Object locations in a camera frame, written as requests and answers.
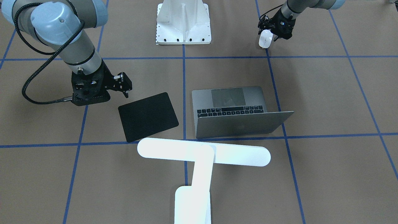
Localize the grey laptop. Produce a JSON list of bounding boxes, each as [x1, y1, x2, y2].
[[192, 86, 294, 139]]

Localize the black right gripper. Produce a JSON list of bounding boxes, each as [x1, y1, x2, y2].
[[71, 61, 132, 106]]

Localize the white computer mouse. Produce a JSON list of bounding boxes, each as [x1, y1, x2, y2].
[[259, 30, 274, 49]]

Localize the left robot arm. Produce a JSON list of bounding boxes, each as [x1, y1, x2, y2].
[[258, 0, 345, 48]]

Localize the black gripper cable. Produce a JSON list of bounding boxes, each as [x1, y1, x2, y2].
[[12, 2, 86, 105]]

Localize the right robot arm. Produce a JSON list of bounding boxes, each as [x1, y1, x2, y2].
[[1, 0, 132, 106]]

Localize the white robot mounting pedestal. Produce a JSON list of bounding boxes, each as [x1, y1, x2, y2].
[[155, 0, 212, 45]]

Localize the white desk lamp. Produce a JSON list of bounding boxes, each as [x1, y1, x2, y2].
[[137, 138, 271, 224]]

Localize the black mouse pad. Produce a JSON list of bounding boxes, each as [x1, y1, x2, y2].
[[118, 92, 179, 143]]

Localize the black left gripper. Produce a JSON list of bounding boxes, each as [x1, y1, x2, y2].
[[258, 7, 294, 42]]

